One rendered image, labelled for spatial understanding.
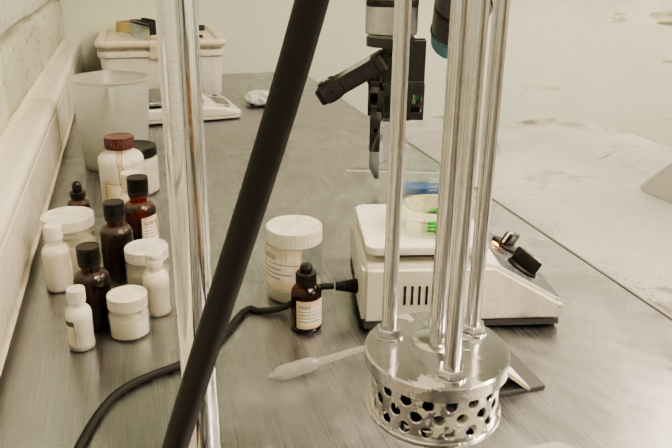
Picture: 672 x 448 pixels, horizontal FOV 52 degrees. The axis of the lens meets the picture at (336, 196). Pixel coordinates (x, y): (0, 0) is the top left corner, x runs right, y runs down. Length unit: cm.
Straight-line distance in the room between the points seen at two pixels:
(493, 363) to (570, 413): 29
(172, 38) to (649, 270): 73
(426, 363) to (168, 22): 18
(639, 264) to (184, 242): 70
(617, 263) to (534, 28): 166
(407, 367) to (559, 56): 227
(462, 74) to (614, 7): 237
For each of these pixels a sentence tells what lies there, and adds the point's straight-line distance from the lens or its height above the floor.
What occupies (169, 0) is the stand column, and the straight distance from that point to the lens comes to 25.
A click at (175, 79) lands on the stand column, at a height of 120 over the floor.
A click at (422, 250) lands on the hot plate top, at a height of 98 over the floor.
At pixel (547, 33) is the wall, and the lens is 251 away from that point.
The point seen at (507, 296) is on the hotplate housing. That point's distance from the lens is 69.
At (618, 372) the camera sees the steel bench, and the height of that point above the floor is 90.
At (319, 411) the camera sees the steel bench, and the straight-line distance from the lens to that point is 58.
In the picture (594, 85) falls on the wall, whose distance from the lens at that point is 265.
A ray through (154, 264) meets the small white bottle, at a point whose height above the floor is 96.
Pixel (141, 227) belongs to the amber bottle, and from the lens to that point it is 84.
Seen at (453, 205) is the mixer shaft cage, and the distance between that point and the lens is 30.
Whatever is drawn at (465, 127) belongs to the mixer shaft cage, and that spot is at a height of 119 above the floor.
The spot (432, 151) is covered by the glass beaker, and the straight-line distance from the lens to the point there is 70.
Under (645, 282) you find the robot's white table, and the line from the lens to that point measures 86.
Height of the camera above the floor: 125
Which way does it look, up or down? 19 degrees down
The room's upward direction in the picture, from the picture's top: 1 degrees clockwise
